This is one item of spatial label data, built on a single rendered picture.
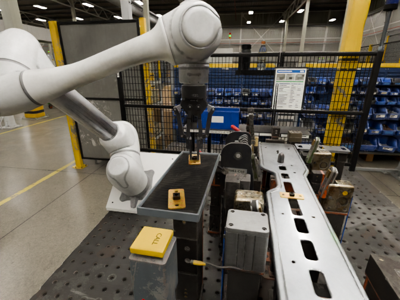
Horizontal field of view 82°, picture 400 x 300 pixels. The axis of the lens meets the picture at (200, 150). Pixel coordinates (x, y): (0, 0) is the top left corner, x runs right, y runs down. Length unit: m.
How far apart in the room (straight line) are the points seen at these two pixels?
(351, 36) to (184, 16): 1.59
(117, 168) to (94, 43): 2.50
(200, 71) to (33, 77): 0.45
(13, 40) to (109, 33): 2.47
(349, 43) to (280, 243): 1.53
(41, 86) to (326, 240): 0.88
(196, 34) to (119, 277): 0.88
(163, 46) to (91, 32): 2.97
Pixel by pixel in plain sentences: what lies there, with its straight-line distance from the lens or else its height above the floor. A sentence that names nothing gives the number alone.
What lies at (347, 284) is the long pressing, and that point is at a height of 1.00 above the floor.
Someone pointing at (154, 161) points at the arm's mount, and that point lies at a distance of 1.41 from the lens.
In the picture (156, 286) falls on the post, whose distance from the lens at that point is 0.48.
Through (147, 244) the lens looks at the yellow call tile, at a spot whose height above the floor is 1.16.
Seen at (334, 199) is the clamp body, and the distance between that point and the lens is 1.02.
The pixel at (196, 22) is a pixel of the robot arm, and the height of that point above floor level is 1.53.
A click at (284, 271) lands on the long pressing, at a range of 0.64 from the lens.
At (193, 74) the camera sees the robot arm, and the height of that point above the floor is 1.43.
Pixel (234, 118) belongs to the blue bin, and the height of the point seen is 1.11.
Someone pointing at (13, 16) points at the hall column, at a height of 2.69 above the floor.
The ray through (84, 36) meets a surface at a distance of 3.54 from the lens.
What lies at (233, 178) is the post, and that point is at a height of 1.10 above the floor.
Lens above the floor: 1.45
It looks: 20 degrees down
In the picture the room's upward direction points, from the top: straight up
